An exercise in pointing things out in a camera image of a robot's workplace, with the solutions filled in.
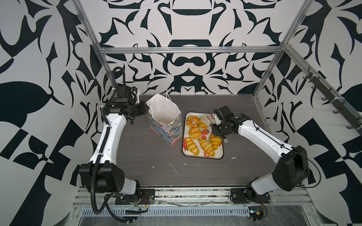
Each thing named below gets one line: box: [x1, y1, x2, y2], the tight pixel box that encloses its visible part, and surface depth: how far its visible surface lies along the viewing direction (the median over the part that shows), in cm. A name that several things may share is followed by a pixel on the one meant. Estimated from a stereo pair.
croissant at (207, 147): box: [198, 138, 215, 157], surface depth 90 cm
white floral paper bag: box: [145, 90, 183, 147], surface depth 86 cm
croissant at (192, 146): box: [185, 137, 199, 156], surface depth 91 cm
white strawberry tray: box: [182, 112, 224, 160], surface depth 93 cm
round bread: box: [188, 126, 202, 139], surface depth 96 cm
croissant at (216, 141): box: [209, 135, 223, 150], surface depth 92 cm
